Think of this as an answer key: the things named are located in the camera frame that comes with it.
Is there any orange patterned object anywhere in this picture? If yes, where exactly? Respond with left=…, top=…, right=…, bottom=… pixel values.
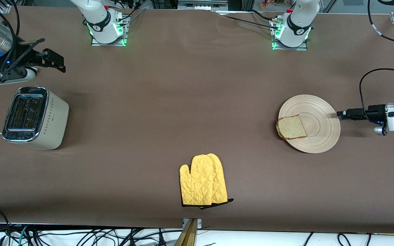
left=260, top=0, right=288, bottom=10

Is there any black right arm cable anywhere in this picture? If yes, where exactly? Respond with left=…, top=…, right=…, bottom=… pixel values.
left=0, top=0, right=19, bottom=75

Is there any beige and chrome toaster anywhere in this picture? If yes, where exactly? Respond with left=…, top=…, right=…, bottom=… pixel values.
left=1, top=86, right=70, bottom=151

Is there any brass coloured beam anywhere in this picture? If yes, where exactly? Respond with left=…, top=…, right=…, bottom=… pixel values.
left=175, top=219, right=198, bottom=246

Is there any grey metal box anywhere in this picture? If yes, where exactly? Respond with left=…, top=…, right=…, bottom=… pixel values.
left=178, top=0, right=228, bottom=11

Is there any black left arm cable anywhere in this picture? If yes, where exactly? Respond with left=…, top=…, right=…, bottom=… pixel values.
left=359, top=0, right=394, bottom=123

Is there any round wooden plate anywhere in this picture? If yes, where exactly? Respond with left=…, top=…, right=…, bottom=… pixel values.
left=278, top=95, right=341, bottom=154

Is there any slice of seeded bread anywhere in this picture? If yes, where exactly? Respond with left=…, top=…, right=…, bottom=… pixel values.
left=276, top=114, right=308, bottom=140

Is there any small metal bracket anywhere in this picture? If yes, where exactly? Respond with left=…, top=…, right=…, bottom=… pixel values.
left=182, top=218, right=202, bottom=229

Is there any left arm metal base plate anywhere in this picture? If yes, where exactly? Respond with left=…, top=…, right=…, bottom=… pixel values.
left=272, top=17, right=308, bottom=51

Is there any black cable on table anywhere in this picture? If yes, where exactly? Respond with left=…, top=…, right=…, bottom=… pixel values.
left=223, top=14, right=283, bottom=29

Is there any teal cable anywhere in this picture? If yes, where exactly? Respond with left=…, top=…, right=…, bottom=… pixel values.
left=18, top=225, right=30, bottom=246

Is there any yellow quilted oven mitt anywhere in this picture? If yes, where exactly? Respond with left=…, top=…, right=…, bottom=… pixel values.
left=200, top=153, right=234, bottom=210
left=179, top=154, right=218, bottom=207

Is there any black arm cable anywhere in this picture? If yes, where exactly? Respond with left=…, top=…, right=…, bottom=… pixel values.
left=0, top=0, right=19, bottom=75
left=359, top=0, right=394, bottom=123

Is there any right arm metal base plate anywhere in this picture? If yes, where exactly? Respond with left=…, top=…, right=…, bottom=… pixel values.
left=91, top=14, right=129, bottom=46

